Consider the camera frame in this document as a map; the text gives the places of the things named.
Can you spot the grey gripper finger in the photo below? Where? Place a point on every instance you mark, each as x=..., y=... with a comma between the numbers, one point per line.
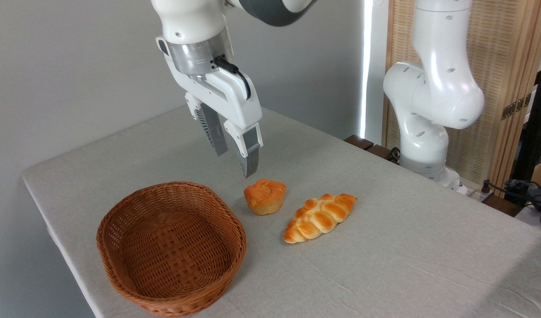
x=250, y=154
x=213, y=130

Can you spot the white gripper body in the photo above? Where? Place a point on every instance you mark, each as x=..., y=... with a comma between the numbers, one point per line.
x=230, y=97

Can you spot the orange muffin-shaped bread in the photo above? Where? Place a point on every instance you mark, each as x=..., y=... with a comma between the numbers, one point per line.
x=264, y=198

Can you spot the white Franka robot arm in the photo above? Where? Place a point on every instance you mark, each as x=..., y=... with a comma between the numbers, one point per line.
x=433, y=88

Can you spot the golden braided bread loaf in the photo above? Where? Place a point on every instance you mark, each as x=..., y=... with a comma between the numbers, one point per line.
x=319, y=216

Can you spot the brown woven wicker basket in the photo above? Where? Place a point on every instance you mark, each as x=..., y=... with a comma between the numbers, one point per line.
x=173, y=251

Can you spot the dark brown wooden block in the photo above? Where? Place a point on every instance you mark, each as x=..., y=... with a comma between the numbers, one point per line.
x=380, y=152
x=358, y=142

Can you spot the grey table cloth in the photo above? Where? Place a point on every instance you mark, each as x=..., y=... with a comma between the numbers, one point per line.
x=385, y=265

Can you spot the bamboo folding screen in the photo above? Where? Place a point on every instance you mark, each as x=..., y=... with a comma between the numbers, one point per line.
x=495, y=44

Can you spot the black metal screen hinge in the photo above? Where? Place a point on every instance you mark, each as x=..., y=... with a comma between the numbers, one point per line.
x=515, y=106

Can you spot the black vertical post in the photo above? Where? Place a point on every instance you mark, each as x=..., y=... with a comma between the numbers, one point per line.
x=535, y=123

